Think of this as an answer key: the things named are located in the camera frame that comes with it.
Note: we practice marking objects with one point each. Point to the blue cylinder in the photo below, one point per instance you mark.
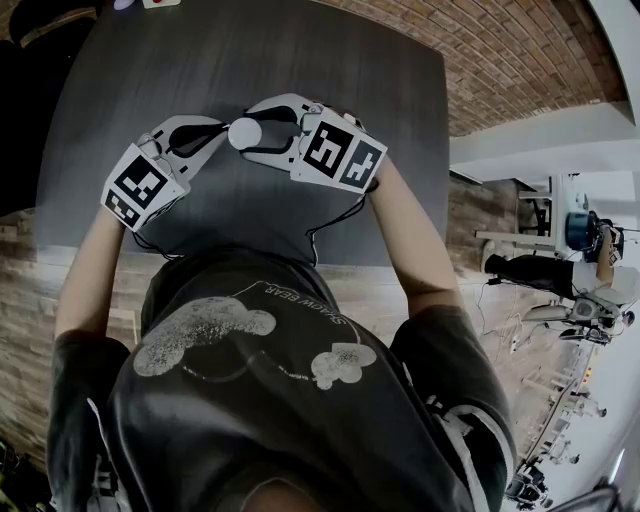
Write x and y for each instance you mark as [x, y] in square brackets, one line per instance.
[580, 230]

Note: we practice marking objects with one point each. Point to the white power strip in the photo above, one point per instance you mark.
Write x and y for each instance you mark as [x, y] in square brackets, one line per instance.
[515, 342]

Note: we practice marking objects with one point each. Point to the black printed t-shirt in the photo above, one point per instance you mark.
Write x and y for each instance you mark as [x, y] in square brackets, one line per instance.
[280, 425]

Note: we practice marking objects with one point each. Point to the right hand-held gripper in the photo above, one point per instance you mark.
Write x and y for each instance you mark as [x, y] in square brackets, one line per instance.
[330, 150]

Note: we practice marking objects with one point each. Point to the person's left forearm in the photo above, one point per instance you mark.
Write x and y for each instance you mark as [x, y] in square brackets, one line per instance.
[82, 280]

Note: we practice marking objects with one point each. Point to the black machine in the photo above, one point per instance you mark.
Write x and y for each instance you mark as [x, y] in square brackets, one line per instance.
[527, 487]

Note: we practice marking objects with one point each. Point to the low black office chair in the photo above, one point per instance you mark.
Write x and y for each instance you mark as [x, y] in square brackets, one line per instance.
[50, 22]

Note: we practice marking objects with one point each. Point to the white box with red button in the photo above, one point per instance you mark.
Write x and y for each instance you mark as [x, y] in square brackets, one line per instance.
[160, 3]

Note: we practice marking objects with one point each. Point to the round white tape measure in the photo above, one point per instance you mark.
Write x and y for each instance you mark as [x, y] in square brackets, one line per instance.
[245, 132]

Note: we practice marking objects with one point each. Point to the person's right forearm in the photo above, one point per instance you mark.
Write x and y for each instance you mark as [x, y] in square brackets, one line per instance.
[415, 250]

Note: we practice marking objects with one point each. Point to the pale lilac figurine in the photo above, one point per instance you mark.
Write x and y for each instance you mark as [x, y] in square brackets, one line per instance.
[124, 4]

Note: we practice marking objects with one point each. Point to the black headrest office chair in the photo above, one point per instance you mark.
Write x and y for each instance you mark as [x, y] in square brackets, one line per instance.
[30, 125]

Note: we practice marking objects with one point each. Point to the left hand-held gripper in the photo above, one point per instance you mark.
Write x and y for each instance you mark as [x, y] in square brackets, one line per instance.
[135, 190]

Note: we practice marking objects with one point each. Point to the white table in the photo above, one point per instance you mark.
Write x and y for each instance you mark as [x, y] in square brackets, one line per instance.
[520, 239]

